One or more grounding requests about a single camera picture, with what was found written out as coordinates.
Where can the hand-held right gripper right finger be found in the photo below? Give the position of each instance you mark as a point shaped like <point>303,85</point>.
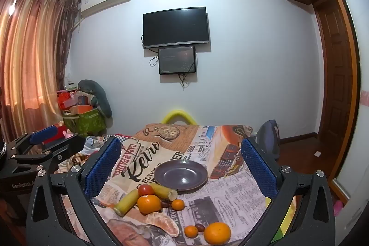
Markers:
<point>258,166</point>

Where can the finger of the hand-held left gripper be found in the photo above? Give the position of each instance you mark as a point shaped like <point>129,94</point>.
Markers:
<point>44,133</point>
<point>62,149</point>

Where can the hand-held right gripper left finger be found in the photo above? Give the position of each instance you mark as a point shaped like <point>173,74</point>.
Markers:
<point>103,166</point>

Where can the yellow-green corn piece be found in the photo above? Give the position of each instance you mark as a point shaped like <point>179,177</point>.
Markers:
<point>126,202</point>

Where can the red tomato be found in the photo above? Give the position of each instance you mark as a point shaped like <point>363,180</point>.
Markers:
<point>145,190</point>

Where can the large orange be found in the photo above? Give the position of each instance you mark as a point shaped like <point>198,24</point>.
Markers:
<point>149,204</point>
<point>217,233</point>

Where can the purple ceramic plate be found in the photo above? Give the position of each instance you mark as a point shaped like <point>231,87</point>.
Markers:
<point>181,176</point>

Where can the peeled orange piece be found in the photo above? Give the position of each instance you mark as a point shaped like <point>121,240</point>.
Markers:
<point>162,223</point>

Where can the small tangerine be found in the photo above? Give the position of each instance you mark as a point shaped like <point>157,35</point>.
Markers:
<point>178,204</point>
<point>190,231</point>

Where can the pink toy figure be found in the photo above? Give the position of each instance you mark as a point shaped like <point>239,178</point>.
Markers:
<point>67,134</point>

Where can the red box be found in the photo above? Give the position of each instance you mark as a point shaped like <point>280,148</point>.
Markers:
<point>65,99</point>

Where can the orange box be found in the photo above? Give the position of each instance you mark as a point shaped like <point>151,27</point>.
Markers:
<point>81,109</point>

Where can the yellow blanket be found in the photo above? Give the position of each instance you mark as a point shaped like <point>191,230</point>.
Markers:
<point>285,218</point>

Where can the newspaper print tablecloth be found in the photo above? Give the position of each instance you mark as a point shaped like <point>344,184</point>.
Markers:
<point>201,148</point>

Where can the white paper scrap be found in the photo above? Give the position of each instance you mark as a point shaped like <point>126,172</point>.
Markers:
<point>318,153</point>

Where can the orange-brown curtain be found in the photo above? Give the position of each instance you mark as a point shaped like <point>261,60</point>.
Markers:
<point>31,55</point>

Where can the pink shoe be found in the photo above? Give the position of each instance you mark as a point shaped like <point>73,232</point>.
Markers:
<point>338,207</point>

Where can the yellow chair back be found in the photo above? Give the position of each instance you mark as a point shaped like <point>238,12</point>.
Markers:
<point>179,116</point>

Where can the wooden door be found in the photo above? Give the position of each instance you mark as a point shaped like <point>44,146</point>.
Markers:
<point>335,67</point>

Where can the small black wall monitor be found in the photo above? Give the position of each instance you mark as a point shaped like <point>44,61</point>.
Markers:
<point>176,59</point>

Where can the black wall television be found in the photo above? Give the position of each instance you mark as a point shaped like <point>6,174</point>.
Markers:
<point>175,27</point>

